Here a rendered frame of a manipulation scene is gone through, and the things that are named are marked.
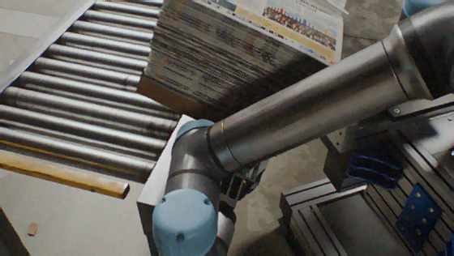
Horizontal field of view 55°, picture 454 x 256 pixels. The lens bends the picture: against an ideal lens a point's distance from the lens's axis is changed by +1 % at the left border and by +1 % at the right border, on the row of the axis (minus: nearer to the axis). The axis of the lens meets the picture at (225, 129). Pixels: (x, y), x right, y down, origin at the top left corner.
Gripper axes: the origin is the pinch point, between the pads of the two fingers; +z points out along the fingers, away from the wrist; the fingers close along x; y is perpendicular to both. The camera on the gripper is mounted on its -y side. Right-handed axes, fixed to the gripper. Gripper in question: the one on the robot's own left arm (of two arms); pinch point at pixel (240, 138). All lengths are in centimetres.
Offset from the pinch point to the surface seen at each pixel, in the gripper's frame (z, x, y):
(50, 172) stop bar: -12.8, 30.1, -19.1
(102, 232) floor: 20, 22, -104
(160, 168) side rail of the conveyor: -4.4, 11.1, -13.9
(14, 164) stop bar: -12.9, 37.6, -22.0
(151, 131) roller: 6.4, 17.0, -17.9
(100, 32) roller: 40, 45, -28
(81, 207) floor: 28, 35, -109
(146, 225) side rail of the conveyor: -13.3, 8.7, -21.3
